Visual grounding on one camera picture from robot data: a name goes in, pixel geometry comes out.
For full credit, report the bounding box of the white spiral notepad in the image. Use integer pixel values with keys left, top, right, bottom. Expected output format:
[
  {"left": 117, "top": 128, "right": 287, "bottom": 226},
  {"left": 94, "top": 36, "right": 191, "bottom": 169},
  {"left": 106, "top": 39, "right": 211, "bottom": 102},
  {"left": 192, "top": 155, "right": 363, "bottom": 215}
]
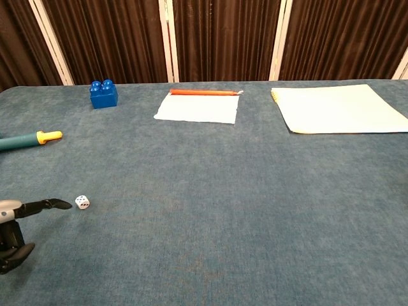
[{"left": 270, "top": 84, "right": 408, "bottom": 135}]

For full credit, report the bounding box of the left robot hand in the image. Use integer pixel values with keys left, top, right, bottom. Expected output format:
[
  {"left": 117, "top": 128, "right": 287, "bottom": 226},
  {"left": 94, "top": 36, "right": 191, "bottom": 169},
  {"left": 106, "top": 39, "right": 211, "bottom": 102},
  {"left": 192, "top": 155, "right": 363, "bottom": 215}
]
[{"left": 0, "top": 198, "right": 73, "bottom": 275}]

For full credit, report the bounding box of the white paper sheet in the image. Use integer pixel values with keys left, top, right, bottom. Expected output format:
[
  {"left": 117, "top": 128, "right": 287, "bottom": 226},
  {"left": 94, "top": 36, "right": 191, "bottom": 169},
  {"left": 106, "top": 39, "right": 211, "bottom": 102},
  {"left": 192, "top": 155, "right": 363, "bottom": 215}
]
[{"left": 153, "top": 93, "right": 240, "bottom": 125}]

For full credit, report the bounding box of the white die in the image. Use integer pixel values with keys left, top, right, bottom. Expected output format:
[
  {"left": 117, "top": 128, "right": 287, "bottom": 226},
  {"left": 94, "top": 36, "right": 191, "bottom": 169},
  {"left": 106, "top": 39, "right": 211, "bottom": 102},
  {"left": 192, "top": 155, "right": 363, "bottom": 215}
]
[{"left": 75, "top": 194, "right": 91, "bottom": 210}]

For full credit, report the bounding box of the white screen frame post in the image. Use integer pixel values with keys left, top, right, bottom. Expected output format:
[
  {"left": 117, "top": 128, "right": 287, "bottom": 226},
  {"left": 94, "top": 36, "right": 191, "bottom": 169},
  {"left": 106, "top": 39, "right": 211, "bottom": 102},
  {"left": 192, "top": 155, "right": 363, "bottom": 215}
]
[
  {"left": 158, "top": 0, "right": 180, "bottom": 84},
  {"left": 268, "top": 0, "right": 293, "bottom": 82},
  {"left": 27, "top": 0, "right": 75, "bottom": 86},
  {"left": 391, "top": 47, "right": 408, "bottom": 80}
]

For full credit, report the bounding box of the green yellow-tipped marker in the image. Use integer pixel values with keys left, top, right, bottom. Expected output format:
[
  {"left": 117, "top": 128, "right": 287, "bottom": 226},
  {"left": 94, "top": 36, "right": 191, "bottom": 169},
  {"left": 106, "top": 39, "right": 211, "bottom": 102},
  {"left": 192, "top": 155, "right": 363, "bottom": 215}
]
[{"left": 0, "top": 130, "right": 64, "bottom": 152}]

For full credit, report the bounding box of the orange pen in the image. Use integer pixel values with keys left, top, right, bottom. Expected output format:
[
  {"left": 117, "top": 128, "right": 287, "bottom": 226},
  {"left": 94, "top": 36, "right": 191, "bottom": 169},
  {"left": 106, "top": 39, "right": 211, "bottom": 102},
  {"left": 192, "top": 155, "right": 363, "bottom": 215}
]
[{"left": 170, "top": 88, "right": 245, "bottom": 97}]

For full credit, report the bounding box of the dark brown curtain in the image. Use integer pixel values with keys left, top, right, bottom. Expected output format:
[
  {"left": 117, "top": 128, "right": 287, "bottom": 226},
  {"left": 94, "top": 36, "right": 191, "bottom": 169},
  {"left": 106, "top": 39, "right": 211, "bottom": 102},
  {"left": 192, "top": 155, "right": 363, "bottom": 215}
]
[{"left": 0, "top": 0, "right": 408, "bottom": 93}]

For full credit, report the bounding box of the blue toy building block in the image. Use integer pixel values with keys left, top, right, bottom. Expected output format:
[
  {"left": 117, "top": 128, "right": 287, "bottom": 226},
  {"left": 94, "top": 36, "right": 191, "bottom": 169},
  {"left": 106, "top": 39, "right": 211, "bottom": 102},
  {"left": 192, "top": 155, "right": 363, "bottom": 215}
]
[{"left": 89, "top": 78, "right": 119, "bottom": 110}]

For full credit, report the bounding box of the blue-green tablecloth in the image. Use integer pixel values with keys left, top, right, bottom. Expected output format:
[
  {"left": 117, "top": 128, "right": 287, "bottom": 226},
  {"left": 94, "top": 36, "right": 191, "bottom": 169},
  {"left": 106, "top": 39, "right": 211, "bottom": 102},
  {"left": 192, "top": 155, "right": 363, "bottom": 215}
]
[{"left": 0, "top": 78, "right": 408, "bottom": 306}]

